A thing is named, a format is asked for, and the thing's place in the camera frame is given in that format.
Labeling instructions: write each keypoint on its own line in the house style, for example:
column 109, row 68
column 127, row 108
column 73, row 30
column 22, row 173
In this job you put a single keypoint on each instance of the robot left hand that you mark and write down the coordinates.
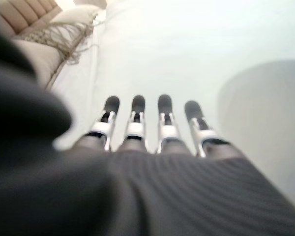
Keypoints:
column 113, row 186

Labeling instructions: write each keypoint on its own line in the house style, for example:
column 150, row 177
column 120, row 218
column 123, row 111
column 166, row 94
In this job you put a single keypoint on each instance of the white duvet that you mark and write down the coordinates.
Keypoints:
column 174, row 49

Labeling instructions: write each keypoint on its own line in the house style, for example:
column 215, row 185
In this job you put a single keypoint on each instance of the white bed sheet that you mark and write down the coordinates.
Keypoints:
column 73, row 81

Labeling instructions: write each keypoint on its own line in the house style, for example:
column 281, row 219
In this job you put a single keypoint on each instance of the large beige pillow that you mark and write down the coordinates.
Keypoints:
column 39, row 59

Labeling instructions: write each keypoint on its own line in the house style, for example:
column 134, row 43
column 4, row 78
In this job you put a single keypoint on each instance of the patterned cushion with fringe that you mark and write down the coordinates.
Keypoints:
column 61, row 37

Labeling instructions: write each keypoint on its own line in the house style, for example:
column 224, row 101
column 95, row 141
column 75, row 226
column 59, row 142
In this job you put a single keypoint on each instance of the plain beige pillow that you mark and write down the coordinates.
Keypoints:
column 73, row 16

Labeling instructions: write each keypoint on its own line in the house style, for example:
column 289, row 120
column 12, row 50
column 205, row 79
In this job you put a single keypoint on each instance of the grey tufted headboard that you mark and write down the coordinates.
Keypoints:
column 27, row 12

